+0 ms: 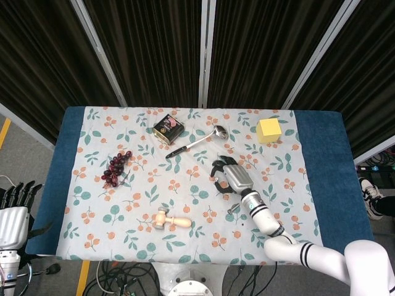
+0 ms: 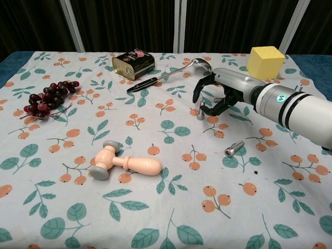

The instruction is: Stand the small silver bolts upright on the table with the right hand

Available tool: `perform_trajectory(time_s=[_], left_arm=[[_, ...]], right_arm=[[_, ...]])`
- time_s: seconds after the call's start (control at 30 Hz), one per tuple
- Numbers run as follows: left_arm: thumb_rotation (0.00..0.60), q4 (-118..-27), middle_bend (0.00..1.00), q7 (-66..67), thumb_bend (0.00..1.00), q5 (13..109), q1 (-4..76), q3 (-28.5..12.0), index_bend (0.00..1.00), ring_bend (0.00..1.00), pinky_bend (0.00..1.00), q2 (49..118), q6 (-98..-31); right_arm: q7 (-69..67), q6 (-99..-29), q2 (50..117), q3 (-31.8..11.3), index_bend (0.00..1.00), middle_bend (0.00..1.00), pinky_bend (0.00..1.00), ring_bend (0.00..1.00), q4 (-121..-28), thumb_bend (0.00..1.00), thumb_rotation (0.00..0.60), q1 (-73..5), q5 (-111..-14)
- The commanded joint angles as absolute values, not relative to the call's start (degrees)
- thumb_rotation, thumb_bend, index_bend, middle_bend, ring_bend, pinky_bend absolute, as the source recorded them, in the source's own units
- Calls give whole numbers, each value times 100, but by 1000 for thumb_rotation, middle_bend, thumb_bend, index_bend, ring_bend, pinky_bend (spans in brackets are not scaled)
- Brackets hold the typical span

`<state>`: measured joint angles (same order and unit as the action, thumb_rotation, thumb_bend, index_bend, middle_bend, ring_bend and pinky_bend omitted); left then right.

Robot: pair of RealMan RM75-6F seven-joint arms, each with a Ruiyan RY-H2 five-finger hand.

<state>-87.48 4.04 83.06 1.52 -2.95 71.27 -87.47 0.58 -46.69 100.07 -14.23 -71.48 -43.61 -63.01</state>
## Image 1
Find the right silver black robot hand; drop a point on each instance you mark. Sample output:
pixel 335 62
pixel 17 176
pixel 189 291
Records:
pixel 237 179

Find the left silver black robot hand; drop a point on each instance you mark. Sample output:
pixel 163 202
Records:
pixel 12 222

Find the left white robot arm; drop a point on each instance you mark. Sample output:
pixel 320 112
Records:
pixel 7 268

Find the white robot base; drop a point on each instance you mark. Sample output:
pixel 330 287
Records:
pixel 189 279

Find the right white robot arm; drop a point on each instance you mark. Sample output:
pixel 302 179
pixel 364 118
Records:
pixel 277 225

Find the yellow cube block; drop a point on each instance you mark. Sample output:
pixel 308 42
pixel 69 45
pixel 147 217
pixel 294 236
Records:
pixel 269 131

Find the beige toy hammer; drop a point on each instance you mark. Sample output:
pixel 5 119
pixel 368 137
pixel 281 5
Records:
pixel 168 219

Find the floral white tablecloth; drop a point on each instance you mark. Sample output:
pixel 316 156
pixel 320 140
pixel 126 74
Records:
pixel 154 191

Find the black gold tin can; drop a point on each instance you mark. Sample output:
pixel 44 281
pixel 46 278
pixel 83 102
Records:
pixel 168 128

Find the blue table cover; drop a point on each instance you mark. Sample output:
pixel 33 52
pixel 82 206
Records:
pixel 324 160

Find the dark red grape bunch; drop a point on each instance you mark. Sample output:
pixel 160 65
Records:
pixel 115 168

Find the black pleated screen panel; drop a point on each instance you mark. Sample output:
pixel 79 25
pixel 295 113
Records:
pixel 40 61
pixel 256 52
pixel 367 92
pixel 154 52

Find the white black sneaker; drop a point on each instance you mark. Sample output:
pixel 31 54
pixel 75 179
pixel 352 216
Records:
pixel 368 192

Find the black power strip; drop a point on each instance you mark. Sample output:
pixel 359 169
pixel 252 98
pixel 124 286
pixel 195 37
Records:
pixel 375 168

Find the black trouser leg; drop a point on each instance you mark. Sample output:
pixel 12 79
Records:
pixel 385 206

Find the grey metal screen base rail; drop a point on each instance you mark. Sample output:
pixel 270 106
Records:
pixel 375 149
pixel 24 126

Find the grey metal screen post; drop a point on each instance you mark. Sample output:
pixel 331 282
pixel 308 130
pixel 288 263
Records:
pixel 321 52
pixel 206 52
pixel 98 52

